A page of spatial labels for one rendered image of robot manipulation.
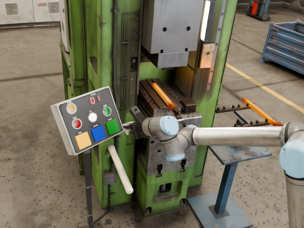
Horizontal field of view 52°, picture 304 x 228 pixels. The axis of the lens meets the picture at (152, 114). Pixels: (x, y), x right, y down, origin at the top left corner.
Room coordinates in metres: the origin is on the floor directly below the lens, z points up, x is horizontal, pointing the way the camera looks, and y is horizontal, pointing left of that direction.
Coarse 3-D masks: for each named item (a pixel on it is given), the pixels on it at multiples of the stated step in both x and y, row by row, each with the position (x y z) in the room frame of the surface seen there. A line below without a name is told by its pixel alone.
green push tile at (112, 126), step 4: (112, 120) 1.47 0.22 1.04; (116, 120) 1.48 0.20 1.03; (108, 124) 1.44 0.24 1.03; (112, 124) 1.45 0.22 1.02; (116, 124) 1.47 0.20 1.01; (108, 128) 1.42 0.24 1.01; (112, 128) 1.44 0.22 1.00; (116, 128) 1.46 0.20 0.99; (108, 132) 1.42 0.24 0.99; (112, 132) 1.43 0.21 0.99
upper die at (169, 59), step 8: (144, 48) 1.93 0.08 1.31; (152, 56) 1.80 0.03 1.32; (160, 56) 1.73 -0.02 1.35; (168, 56) 1.75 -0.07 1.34; (176, 56) 1.77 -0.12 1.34; (184, 56) 1.79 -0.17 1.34; (160, 64) 1.73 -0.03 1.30; (168, 64) 1.75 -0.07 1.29; (176, 64) 1.77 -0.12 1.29; (184, 64) 1.80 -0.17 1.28
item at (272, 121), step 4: (244, 100) 1.98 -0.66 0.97; (248, 100) 1.97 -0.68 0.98; (252, 104) 1.91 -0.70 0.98; (252, 108) 1.89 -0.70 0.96; (256, 108) 1.86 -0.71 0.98; (256, 112) 1.84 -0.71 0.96; (260, 112) 1.82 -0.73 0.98; (264, 112) 1.82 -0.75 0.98; (264, 116) 1.77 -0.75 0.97; (268, 116) 1.77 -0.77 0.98; (268, 120) 1.74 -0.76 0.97; (272, 120) 1.72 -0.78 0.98; (272, 124) 1.70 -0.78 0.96; (276, 124) 1.67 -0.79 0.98; (280, 124) 1.66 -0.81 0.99
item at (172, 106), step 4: (152, 84) 2.05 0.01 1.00; (156, 84) 2.05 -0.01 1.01; (156, 88) 1.98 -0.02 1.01; (160, 88) 1.99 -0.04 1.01; (160, 92) 1.92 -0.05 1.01; (164, 96) 1.87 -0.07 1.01; (168, 100) 1.82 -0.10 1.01; (168, 104) 1.78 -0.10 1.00; (172, 104) 1.76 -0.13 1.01; (168, 108) 1.76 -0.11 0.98; (172, 108) 1.74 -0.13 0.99; (176, 108) 1.72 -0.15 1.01; (176, 112) 1.67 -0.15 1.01
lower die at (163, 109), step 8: (144, 80) 2.14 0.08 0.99; (144, 88) 2.02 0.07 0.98; (152, 88) 2.01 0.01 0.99; (152, 96) 1.89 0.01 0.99; (160, 96) 1.88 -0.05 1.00; (168, 96) 1.90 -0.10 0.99; (152, 104) 1.79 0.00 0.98; (160, 104) 1.78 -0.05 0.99; (176, 104) 1.80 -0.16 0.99; (152, 112) 1.73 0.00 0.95; (160, 112) 1.74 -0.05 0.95; (168, 112) 1.77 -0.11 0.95
